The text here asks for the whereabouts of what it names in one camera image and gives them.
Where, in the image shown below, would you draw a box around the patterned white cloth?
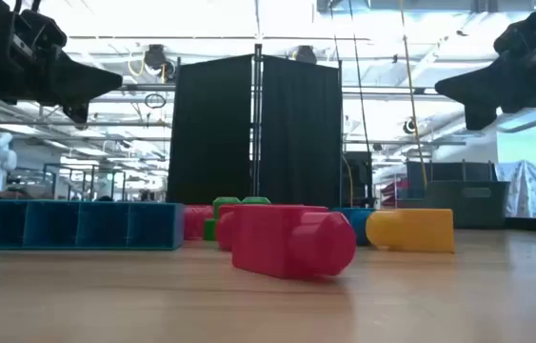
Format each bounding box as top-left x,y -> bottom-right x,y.
494,160 -> 536,219

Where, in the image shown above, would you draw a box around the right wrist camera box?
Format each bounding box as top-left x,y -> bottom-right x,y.
492,11 -> 536,54

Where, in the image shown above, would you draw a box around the yellow cable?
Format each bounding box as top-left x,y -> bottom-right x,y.
341,154 -> 354,207

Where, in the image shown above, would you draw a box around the blue one-stud block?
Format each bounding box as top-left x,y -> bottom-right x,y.
331,207 -> 377,248

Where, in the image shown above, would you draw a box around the blue plastic block tray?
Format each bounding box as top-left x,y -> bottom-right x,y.
0,198 -> 186,252

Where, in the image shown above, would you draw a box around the dark blue cart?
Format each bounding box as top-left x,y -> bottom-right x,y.
406,160 -> 498,183

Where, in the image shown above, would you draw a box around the black curtain panel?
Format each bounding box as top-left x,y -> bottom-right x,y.
166,53 -> 255,205
258,55 -> 344,210

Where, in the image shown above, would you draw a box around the red four-stud block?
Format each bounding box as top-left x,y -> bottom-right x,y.
183,205 -> 215,241

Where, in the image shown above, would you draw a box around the grey plastic bin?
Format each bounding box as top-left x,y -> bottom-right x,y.
398,179 -> 511,230

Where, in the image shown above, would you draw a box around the black cabinet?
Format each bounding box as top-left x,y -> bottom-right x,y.
342,151 -> 374,209

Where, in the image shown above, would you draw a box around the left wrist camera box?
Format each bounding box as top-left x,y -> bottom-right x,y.
18,8 -> 69,50

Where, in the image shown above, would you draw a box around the yellow one-stud block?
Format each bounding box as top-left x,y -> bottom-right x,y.
365,208 -> 456,253

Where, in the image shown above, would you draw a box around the green two-stud block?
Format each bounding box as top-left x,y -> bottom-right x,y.
203,195 -> 272,242

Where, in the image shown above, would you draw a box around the red stacked crates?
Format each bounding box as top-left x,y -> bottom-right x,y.
380,176 -> 410,210

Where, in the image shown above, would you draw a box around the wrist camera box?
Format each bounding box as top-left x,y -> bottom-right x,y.
18,8 -> 69,50
492,11 -> 536,54

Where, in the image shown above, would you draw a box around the black metal frame rack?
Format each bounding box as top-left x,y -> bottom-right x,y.
42,162 -> 127,201

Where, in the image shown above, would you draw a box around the yellow rope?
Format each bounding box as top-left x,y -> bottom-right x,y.
398,0 -> 429,191

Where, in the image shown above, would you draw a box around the black curtain stand pole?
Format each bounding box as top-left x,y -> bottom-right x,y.
252,43 -> 263,197

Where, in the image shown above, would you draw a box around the red one-stud block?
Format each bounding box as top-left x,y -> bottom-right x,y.
231,204 -> 358,280

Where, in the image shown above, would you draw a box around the red two-stud block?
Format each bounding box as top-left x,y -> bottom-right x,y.
215,204 -> 236,252

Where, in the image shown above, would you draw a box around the thin black cable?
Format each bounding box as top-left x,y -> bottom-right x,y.
347,0 -> 373,158

